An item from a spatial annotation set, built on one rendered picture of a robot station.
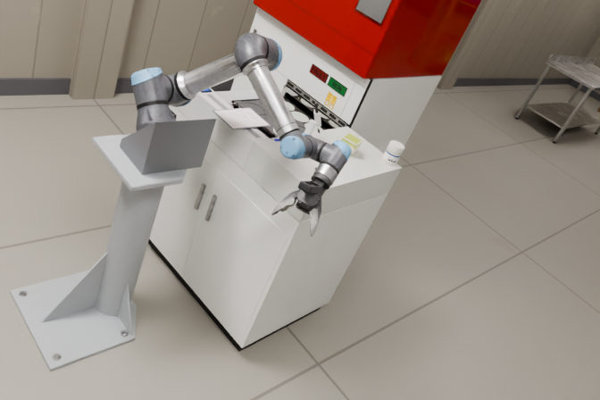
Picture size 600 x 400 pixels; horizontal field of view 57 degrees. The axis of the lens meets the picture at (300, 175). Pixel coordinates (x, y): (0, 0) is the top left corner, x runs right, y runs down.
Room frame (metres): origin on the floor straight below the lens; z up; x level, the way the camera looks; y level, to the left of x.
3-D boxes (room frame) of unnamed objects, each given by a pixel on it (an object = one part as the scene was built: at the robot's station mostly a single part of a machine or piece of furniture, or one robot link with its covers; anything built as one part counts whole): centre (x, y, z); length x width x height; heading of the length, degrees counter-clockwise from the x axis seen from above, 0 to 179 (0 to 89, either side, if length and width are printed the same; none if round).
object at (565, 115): (7.97, -3.15, 0.47); 1.82 x 0.69 x 0.94; 144
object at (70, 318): (1.67, 0.61, 0.41); 0.51 x 0.44 x 0.82; 144
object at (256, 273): (2.26, 0.17, 0.41); 0.96 x 0.64 x 0.82; 57
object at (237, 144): (2.12, 0.43, 0.89); 0.55 x 0.09 x 0.14; 57
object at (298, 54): (2.69, 0.22, 1.02); 0.81 x 0.03 x 0.40; 57
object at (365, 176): (2.10, -0.09, 0.89); 0.62 x 0.35 x 0.14; 147
